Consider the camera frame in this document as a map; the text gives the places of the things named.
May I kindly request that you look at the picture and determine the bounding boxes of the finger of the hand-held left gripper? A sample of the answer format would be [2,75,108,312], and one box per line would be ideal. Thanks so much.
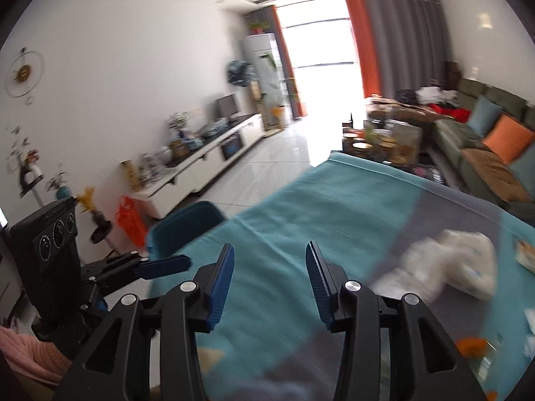
[84,251,192,297]

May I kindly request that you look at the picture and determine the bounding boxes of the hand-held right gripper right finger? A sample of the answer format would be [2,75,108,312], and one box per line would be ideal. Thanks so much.
[305,241,489,401]

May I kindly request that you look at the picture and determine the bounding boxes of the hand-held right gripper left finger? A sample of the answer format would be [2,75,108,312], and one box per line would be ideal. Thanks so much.
[50,243,235,401]

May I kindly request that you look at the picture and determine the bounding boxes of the teal plastic bin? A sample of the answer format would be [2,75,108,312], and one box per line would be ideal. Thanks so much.
[146,200,228,266]

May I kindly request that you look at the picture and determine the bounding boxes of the person's left forearm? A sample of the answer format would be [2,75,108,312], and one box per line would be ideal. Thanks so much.
[0,326,74,385]

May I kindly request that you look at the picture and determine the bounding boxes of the orange plastic bag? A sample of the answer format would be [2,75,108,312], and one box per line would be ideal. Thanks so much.
[116,194,149,249]

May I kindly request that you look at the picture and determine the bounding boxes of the black tiered plant stand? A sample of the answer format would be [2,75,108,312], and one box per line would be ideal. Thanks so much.
[19,175,114,260]

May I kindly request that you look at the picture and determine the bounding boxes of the yellow flowers in dark vase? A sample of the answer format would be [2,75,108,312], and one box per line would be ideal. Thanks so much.
[77,187,111,228]

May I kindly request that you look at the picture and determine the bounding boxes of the blue vase with sprigs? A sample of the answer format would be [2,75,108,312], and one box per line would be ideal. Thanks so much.
[46,171,74,201]

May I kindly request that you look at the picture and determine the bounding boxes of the teal and grey tablecloth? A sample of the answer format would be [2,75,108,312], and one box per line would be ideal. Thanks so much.
[148,150,535,401]

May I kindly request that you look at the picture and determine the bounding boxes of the tall gold box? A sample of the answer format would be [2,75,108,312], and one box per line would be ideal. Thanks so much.
[121,159,143,193]

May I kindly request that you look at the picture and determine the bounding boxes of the clear glassware set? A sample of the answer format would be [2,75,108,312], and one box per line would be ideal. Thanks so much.
[140,150,172,184]

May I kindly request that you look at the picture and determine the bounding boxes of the white tv cabinet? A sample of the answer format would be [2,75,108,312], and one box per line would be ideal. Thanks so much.
[134,113,266,220]

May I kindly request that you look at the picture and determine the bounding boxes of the crumpled white tissue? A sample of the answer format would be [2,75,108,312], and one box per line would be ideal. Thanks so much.
[372,229,498,301]

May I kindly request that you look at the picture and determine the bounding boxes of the small potted plant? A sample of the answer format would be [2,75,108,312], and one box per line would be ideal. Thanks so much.
[167,113,189,140]

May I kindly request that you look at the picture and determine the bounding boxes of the cluttered coffee table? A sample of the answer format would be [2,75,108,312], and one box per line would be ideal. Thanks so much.
[340,119,423,165]

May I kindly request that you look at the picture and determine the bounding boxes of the orange peel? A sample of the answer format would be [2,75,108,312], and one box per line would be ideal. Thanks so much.
[455,336,488,358]

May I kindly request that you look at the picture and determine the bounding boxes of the brown cloth heap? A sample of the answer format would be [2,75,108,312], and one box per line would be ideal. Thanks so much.
[365,96,437,124]

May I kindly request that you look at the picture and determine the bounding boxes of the green sofa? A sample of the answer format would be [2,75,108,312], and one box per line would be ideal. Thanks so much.
[430,77,535,216]

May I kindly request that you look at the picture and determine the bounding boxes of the brown sofa blanket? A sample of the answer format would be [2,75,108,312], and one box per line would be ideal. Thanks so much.
[460,148,531,203]

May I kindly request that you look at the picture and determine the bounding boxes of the fan with patterned cover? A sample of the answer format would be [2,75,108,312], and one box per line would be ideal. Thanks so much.
[226,59,268,130]

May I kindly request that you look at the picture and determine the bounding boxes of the white standing air conditioner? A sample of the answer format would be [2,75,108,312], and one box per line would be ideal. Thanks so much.
[243,32,282,130]

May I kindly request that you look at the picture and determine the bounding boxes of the red cloth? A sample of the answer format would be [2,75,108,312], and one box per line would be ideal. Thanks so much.
[430,104,471,124]

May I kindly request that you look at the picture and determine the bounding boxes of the white clothes heap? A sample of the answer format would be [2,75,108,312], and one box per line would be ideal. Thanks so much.
[416,87,458,105]

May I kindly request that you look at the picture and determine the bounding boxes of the orange and grey curtain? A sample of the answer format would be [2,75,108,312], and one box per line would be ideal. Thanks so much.
[244,5,308,120]
[343,0,454,99]

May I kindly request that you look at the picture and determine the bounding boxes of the blue cushion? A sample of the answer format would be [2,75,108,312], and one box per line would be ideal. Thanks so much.
[466,95,504,136]

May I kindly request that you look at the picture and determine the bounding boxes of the orange cushion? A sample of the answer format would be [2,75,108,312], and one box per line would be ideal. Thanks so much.
[483,115,535,163]

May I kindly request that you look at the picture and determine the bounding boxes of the dark wooden cabinet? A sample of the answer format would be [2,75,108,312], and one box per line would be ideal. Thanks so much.
[443,62,460,88]

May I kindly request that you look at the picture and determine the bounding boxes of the round wire wall clock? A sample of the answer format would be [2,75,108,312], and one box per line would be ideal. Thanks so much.
[5,46,46,105]

